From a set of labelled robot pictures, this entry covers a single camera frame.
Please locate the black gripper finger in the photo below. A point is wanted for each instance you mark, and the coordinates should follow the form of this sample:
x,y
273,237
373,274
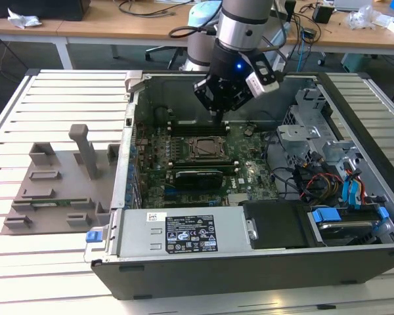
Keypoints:
x,y
203,93
241,101

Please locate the thin metal locking lever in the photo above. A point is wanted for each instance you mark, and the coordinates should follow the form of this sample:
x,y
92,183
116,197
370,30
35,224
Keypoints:
x,y
207,136

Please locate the silver CPU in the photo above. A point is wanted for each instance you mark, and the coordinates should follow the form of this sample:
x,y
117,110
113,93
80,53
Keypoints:
x,y
207,146

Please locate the CPU socket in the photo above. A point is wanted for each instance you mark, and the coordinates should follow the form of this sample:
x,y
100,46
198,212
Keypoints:
x,y
190,149

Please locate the coin battery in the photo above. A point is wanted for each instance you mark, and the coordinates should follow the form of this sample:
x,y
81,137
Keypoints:
x,y
249,131

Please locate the white power strip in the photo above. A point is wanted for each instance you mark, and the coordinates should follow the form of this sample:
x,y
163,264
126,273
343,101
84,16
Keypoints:
x,y
283,61

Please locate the office chair base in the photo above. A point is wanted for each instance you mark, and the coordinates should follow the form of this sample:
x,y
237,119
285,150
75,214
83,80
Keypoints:
x,y
157,49

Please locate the metal drive cage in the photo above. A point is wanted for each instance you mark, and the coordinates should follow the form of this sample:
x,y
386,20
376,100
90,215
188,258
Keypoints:
x,y
298,134

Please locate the green RAM stick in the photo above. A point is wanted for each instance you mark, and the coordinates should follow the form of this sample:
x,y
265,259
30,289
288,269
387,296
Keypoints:
x,y
200,161
57,203

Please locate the green motherboard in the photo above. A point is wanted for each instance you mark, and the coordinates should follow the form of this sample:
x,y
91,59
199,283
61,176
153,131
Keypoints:
x,y
259,177

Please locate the black graphics card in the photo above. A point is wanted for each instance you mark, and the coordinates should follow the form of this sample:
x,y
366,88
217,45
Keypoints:
x,y
198,180

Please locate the small black box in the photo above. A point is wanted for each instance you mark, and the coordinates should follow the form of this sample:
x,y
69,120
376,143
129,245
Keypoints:
x,y
322,13

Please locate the teal bin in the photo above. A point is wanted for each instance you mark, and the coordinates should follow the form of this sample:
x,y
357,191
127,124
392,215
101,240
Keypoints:
x,y
354,62

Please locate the wooden desk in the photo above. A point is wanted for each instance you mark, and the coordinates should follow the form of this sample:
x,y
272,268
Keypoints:
x,y
348,41

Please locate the black plastic shroud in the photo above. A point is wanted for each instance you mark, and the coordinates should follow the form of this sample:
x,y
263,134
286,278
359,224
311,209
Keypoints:
x,y
275,226

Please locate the grey flat device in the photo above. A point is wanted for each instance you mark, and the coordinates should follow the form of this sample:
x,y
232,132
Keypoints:
x,y
353,4

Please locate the hard disk blue carrier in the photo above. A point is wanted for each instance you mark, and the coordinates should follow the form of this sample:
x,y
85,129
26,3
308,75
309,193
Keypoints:
x,y
326,215

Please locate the clear plastic bag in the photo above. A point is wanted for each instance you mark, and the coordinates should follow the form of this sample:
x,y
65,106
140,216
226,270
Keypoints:
x,y
364,18

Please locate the grey power supply unit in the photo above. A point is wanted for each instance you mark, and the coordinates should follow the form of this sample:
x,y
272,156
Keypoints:
x,y
141,236

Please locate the grey parts rack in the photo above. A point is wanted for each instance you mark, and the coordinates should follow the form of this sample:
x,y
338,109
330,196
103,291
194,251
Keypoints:
x,y
69,183

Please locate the large black equipment box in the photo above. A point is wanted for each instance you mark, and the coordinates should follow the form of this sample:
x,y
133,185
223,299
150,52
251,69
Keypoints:
x,y
52,10

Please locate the black open PC case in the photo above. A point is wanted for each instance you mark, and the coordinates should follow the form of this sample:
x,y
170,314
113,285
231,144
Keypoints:
x,y
249,275

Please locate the blue case latch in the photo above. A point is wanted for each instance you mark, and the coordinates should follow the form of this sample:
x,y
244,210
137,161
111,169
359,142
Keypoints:
x,y
92,237

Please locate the crumpled white paper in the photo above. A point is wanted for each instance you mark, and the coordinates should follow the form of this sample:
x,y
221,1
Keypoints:
x,y
23,19

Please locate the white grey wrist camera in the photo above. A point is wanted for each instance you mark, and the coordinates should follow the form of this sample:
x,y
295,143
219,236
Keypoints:
x,y
262,85

